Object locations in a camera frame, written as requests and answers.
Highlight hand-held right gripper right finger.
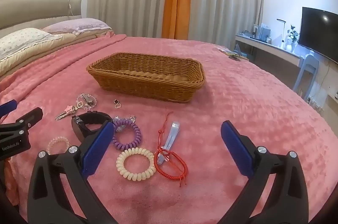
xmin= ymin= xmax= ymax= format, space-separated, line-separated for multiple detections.
xmin=220 ymin=120 xmax=309 ymax=224

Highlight silver metal charm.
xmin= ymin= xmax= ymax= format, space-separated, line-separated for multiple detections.
xmin=80 ymin=93 xmax=96 ymax=108

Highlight white desk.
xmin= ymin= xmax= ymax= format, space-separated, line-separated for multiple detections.
xmin=235 ymin=33 xmax=315 ymax=67

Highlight clear blue hair clip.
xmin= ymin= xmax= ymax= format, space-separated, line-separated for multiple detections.
xmin=157 ymin=121 xmax=181 ymax=165

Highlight cream spiral hair tie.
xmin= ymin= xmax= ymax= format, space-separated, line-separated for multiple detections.
xmin=116 ymin=147 xmax=156 ymax=182

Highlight clear bead bracelet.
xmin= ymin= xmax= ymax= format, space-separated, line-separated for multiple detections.
xmin=76 ymin=93 xmax=98 ymax=111

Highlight white vase with flowers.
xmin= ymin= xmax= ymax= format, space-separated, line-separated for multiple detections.
xmin=284 ymin=25 xmax=300 ymax=51

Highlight crystal bead bracelet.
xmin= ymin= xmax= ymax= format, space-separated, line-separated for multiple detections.
xmin=112 ymin=114 xmax=136 ymax=132

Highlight pink blanket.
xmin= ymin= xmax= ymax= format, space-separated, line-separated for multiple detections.
xmin=0 ymin=34 xmax=338 ymax=224

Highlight purple spiral hair tie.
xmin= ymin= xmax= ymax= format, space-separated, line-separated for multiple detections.
xmin=112 ymin=118 xmax=142 ymax=150

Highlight brown wicker basket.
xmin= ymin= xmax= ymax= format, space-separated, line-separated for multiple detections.
xmin=86 ymin=52 xmax=206 ymax=103

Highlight white power strip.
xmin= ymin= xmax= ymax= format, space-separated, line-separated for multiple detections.
xmin=308 ymin=97 xmax=324 ymax=111

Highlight white desk lamp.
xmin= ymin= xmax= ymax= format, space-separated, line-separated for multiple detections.
xmin=277 ymin=18 xmax=288 ymax=43

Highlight row of books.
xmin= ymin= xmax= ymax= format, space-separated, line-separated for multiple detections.
xmin=252 ymin=23 xmax=272 ymax=42

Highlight black wristwatch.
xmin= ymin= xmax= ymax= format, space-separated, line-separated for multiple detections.
xmin=71 ymin=112 xmax=113 ymax=142

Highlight keys with pink star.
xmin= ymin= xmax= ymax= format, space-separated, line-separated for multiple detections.
xmin=55 ymin=105 xmax=78 ymax=121

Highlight beige padded headboard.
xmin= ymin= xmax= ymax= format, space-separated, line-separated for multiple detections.
xmin=0 ymin=0 xmax=82 ymax=40

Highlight pale blue chair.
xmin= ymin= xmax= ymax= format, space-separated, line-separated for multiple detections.
xmin=292 ymin=53 xmax=320 ymax=98

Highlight colourful flat packet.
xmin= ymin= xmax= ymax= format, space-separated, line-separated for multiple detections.
xmin=218 ymin=48 xmax=242 ymax=60

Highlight red braided bracelet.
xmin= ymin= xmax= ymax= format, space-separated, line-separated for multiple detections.
xmin=153 ymin=112 xmax=188 ymax=186

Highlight white floral pillow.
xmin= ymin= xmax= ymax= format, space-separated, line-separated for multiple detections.
xmin=0 ymin=28 xmax=62 ymax=61

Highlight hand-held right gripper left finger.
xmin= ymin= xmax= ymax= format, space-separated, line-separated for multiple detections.
xmin=26 ymin=120 xmax=119 ymax=224

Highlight black television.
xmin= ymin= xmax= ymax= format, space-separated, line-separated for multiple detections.
xmin=298 ymin=7 xmax=338 ymax=64

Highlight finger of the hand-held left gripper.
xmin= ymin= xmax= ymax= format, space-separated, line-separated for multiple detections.
xmin=0 ymin=99 xmax=18 ymax=119
xmin=15 ymin=107 xmax=44 ymax=131

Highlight lilac pillow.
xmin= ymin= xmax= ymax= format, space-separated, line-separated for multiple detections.
xmin=42 ymin=18 xmax=113 ymax=36

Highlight cream quilt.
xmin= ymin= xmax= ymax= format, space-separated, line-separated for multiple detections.
xmin=0 ymin=32 xmax=114 ymax=76

